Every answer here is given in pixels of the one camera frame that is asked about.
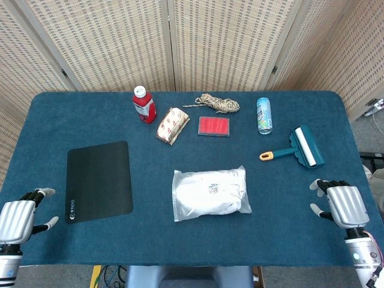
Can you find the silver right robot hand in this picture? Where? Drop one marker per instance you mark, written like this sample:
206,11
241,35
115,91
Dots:
348,207

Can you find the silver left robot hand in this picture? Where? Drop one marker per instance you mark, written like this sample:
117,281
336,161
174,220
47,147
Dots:
16,219

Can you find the white plastic bag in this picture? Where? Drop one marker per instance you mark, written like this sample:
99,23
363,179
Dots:
210,195

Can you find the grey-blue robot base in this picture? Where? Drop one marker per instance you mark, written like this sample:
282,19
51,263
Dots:
189,277

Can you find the teal lint roller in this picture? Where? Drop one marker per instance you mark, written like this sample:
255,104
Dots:
312,144

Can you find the black mouse pad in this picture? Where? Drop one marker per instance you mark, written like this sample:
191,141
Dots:
99,180

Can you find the yellow floor strip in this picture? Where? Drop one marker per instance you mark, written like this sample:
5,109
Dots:
95,277

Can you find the white power strip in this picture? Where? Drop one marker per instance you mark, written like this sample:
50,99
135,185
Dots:
376,105

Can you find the blue drink can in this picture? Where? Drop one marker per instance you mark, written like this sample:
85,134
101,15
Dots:
264,115

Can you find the red ink pad case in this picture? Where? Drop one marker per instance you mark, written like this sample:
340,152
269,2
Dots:
213,126

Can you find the blue felt table cover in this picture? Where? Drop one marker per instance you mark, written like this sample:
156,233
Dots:
180,243

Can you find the red bottle white cap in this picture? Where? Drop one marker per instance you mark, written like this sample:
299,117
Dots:
145,108

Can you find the red-printed tissue pack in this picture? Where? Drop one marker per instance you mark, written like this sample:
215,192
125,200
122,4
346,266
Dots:
172,126

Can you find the woven folding screen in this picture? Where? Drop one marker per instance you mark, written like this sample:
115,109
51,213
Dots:
120,45

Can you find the black equipment frame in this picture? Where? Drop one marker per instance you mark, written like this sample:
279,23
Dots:
372,157

